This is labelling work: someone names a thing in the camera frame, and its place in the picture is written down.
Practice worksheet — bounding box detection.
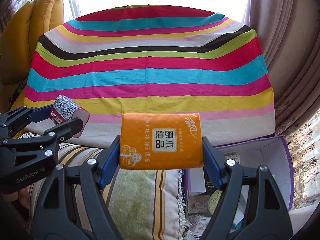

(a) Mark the red QR code box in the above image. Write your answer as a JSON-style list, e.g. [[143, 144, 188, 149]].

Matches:
[[49, 95, 90, 138]]

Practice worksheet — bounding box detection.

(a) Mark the yellow leather armchair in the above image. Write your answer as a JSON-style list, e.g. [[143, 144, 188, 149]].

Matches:
[[1, 0, 64, 113]]

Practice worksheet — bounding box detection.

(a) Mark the white barcode medicine box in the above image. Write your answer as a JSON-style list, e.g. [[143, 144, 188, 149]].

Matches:
[[225, 154, 240, 164]]

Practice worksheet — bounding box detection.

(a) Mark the person's left hand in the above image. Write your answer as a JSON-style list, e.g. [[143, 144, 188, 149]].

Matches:
[[1, 187, 30, 210]]

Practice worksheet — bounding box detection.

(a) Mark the grey plain box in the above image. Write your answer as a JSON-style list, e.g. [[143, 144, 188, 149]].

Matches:
[[189, 167, 206, 196]]

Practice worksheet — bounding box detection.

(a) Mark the beige patterned curtain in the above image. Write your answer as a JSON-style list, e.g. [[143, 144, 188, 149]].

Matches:
[[244, 0, 319, 137]]

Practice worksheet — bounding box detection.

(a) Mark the white lace curtain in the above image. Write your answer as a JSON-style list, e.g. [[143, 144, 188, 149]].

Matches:
[[287, 112, 319, 209]]

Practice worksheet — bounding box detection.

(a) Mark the purple open cardboard box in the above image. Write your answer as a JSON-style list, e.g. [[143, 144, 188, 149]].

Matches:
[[182, 135, 295, 240]]

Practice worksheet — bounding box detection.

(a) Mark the blue white medicine box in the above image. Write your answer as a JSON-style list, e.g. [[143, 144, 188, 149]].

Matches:
[[188, 215, 210, 239]]

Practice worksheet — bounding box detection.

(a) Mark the orange tissue pack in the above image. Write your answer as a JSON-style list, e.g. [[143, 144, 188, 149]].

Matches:
[[119, 113, 203, 170]]

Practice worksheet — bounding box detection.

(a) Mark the green round sponge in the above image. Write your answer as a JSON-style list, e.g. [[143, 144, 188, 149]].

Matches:
[[208, 190, 222, 215]]

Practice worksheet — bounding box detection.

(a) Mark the rainbow striped cloth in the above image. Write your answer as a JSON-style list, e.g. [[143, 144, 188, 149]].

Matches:
[[24, 5, 276, 147]]

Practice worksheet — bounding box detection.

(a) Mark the striped plush cushion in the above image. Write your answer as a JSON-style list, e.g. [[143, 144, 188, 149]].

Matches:
[[24, 142, 188, 239]]

